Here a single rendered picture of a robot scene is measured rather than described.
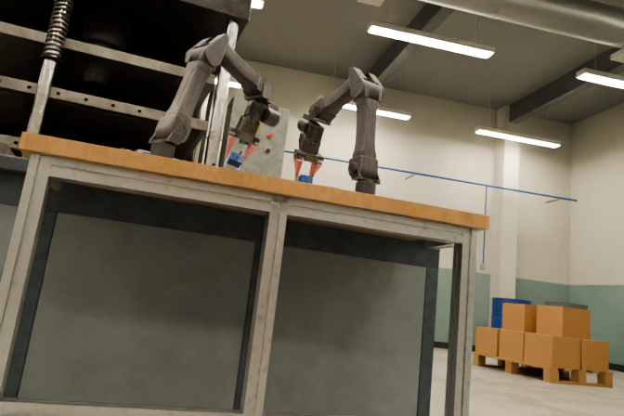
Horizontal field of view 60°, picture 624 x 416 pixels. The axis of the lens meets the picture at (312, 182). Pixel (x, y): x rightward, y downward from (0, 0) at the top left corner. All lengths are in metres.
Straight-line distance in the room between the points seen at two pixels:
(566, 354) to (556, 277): 4.56
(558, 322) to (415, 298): 4.39
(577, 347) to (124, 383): 5.13
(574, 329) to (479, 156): 4.55
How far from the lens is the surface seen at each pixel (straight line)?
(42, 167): 1.34
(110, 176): 1.33
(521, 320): 6.61
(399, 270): 1.94
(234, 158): 1.75
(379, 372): 1.92
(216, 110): 2.59
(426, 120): 9.80
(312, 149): 1.94
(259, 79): 1.79
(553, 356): 6.02
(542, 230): 10.51
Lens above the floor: 0.51
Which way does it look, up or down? 12 degrees up
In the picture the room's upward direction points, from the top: 7 degrees clockwise
